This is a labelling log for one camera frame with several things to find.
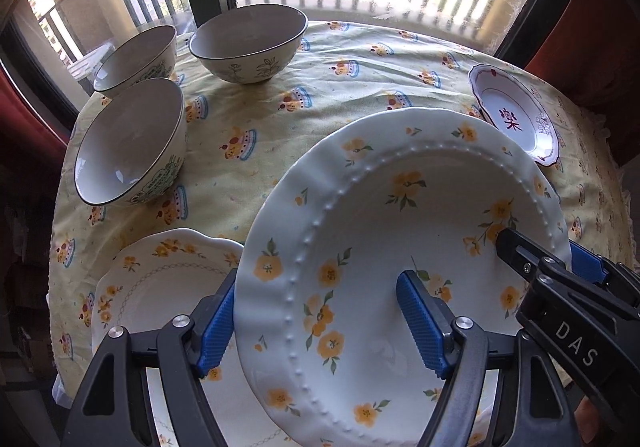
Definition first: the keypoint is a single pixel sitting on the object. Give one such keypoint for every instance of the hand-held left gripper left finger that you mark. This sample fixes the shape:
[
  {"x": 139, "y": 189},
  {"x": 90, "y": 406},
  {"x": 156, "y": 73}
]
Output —
[{"x": 216, "y": 327}]

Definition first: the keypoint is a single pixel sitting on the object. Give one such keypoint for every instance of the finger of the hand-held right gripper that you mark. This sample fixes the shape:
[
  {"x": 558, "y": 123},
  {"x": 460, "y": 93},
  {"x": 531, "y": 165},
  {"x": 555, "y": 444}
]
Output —
[
  {"x": 587, "y": 263},
  {"x": 520, "y": 251}
]

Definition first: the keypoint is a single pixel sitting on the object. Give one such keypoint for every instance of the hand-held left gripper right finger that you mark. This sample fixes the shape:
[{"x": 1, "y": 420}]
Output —
[{"x": 420, "y": 322}]

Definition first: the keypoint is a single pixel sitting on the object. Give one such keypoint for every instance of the scalloped yellow flower plate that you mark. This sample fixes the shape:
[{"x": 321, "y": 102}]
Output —
[{"x": 165, "y": 287}]

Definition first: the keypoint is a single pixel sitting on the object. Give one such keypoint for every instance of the round yellow flower plate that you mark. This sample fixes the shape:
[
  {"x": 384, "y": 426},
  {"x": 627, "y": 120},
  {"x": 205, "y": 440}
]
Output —
[{"x": 360, "y": 207}]

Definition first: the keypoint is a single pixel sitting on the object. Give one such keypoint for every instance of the small plate red pattern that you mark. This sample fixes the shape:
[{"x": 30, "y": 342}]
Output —
[{"x": 510, "y": 102}]

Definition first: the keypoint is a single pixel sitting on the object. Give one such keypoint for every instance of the white bowl green flower print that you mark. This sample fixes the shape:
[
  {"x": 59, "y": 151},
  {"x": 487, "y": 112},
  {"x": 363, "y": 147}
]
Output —
[
  {"x": 125, "y": 142},
  {"x": 135, "y": 57}
]

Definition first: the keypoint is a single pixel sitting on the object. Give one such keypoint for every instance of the white bowl leaf sprig print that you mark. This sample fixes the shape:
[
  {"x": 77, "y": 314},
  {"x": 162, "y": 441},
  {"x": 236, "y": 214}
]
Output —
[{"x": 245, "y": 34}]

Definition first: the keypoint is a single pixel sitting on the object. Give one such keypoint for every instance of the yellow printed tablecloth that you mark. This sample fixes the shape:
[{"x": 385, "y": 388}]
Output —
[{"x": 300, "y": 137}]

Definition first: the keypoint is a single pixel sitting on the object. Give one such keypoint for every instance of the red curtain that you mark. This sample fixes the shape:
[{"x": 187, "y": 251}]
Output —
[
  {"x": 25, "y": 127},
  {"x": 600, "y": 52}
]

